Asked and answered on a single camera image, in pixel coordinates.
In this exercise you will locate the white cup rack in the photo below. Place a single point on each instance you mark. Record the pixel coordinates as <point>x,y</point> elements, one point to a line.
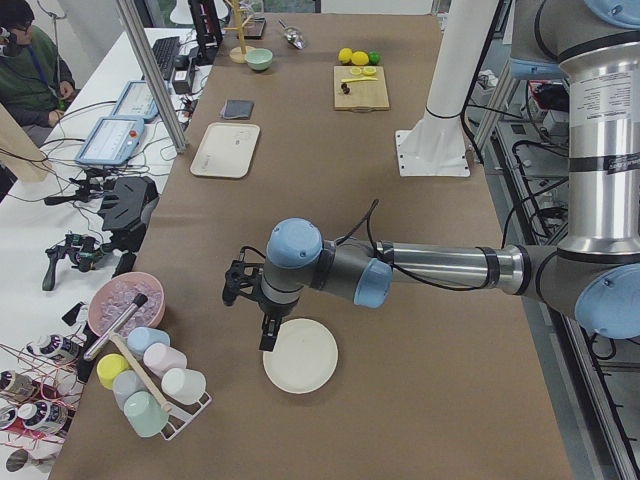
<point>179,417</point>

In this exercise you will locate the black keyboard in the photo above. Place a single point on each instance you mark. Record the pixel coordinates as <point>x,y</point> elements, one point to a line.
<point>165,50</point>

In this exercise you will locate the metal muddler tool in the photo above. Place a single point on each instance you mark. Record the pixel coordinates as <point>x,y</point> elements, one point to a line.
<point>92,351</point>

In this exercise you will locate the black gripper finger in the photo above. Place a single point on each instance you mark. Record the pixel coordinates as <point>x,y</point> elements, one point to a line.
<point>269,335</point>

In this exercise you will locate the aluminium frame post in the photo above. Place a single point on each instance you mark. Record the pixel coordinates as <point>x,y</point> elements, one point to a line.
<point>135,31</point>

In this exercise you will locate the seated person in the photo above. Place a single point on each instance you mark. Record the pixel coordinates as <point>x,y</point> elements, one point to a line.
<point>37,85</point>

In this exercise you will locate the blue cup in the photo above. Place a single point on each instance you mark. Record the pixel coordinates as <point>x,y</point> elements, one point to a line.
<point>141,338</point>

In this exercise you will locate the yellow cup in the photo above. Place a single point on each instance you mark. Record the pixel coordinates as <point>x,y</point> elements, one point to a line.
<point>109,367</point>

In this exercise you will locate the teach pendant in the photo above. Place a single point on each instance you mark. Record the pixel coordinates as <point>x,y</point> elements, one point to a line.
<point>111,142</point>
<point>136,100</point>

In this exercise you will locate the white cup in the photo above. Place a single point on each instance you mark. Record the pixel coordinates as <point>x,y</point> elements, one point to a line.
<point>184,385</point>

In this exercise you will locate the wooden cutting board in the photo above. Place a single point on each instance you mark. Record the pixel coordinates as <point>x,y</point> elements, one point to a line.
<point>364,96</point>

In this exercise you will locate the cream rectangular tray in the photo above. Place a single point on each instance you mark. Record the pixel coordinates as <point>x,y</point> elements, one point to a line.
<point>226,150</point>

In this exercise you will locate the yellow plastic knife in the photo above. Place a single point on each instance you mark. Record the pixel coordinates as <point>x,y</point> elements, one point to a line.
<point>358,79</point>

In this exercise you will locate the pink bowl with ice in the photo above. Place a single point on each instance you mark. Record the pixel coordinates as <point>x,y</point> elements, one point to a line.
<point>116,295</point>

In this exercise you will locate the mint green bowl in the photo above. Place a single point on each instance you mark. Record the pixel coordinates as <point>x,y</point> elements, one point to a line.
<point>259,59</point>

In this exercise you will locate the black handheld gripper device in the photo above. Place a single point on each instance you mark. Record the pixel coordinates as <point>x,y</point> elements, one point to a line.
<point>84,251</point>

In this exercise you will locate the pink cup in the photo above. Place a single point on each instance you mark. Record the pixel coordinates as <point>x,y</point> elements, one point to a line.
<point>159,358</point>

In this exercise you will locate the grey cup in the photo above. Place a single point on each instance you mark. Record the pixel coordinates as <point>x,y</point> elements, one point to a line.
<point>125,385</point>

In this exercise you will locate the round cream plate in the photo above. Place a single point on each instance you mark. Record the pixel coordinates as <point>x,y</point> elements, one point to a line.
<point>304,358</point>

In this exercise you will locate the yellow lemon right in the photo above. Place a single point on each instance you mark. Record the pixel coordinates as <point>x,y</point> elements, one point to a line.
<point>359,58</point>

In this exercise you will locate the grey folded cloth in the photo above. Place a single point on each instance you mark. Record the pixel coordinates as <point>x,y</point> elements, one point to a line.
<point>237,109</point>

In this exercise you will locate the green lime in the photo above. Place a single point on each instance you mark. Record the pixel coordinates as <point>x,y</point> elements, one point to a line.
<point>374,58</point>

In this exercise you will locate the mint green cup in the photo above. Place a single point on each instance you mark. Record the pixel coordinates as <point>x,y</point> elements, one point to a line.
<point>144,414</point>

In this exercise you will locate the wooden cup stand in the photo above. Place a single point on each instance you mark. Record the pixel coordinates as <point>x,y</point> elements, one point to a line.
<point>242,17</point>

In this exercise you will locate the far teach pendant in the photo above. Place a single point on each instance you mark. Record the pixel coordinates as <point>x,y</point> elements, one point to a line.
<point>136,100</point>

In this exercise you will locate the near teach pendant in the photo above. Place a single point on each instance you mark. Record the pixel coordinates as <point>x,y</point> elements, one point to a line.
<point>111,142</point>

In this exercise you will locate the metal scoop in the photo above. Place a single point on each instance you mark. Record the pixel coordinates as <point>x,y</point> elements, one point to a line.
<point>293,35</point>

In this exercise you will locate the white camera post base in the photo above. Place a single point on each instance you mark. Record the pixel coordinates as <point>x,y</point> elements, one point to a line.
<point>436,146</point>

